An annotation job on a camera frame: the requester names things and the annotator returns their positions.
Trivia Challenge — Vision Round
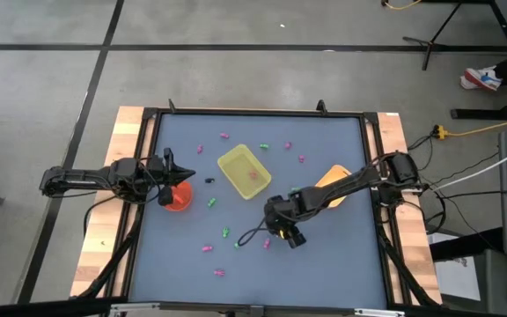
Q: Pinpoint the orange plastic bin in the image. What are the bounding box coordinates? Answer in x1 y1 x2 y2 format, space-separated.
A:
313 164 354 209

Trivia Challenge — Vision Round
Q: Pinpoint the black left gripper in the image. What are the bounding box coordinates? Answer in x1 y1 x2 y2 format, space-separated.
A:
147 148 196 207

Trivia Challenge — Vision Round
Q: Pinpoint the yellow floor cable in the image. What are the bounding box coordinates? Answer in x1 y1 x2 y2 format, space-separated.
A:
380 0 424 11

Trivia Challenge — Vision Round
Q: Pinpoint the white box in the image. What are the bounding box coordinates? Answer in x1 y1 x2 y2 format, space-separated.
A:
429 232 483 303

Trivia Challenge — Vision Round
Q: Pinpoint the white cable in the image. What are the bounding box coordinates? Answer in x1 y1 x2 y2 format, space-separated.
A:
429 138 507 193

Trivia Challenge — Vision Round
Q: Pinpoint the person's shoe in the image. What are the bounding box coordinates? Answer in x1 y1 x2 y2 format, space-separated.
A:
459 65 503 92

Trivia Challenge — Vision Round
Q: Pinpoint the black horizontal rig beam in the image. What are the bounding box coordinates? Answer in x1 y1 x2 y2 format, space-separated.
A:
0 298 496 317

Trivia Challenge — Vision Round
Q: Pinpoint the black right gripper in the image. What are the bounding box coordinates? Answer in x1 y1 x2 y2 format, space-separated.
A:
265 195 308 250

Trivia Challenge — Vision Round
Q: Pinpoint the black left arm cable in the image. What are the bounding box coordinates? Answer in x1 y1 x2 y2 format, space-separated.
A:
84 193 122 239

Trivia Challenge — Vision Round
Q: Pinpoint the black aluminium table frame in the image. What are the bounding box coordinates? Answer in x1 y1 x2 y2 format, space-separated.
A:
75 105 442 309

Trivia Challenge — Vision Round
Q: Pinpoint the black floor stand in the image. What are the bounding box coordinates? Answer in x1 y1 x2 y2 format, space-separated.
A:
402 0 507 71

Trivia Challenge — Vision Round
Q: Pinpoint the yellow plastic tray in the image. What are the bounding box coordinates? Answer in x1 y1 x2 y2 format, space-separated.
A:
217 144 273 201

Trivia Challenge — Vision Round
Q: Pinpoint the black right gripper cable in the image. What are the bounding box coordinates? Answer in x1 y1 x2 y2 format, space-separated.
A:
237 217 276 247

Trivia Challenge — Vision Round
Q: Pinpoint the yellow extension cord with plug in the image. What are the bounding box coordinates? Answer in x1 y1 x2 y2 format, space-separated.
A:
432 112 507 141

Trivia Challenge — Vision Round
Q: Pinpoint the black floor cable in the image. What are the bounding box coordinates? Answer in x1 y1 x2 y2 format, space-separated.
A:
433 188 507 200

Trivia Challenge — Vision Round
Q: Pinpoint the black table leg base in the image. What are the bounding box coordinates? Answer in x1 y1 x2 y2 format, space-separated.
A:
450 85 507 121

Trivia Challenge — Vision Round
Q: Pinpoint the orange round bowl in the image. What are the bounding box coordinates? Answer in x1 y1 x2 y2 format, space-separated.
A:
163 180 194 212

